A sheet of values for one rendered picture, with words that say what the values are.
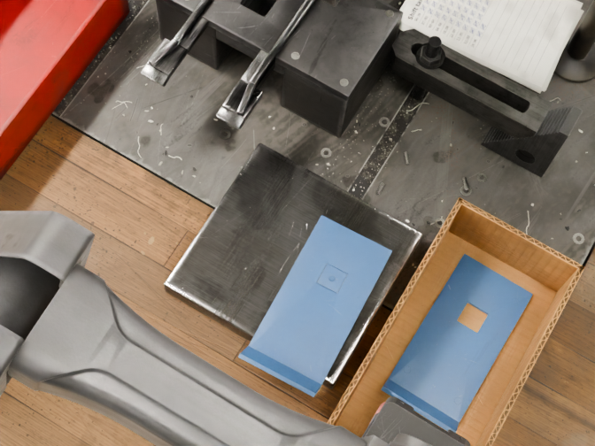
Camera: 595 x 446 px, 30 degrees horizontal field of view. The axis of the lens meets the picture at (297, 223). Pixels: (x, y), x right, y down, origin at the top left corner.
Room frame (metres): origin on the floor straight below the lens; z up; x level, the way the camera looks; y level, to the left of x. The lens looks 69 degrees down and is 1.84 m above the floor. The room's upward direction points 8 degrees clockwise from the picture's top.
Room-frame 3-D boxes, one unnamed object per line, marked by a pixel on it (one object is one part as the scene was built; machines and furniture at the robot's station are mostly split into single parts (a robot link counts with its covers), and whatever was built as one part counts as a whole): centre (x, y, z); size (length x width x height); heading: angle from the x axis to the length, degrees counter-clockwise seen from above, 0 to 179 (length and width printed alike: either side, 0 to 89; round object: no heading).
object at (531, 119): (0.50, -0.13, 0.95); 0.15 x 0.03 x 0.10; 67
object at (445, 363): (0.27, -0.15, 0.92); 0.15 x 0.07 x 0.03; 156
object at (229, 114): (0.45, 0.06, 0.98); 0.07 x 0.02 x 0.01; 157
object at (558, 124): (0.47, -0.19, 0.95); 0.06 x 0.03 x 0.09; 67
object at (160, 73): (0.48, 0.13, 0.98); 0.07 x 0.02 x 0.01; 157
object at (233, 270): (0.33, 0.00, 0.91); 0.17 x 0.16 x 0.02; 67
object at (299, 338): (0.28, -0.03, 0.93); 0.15 x 0.07 x 0.03; 160
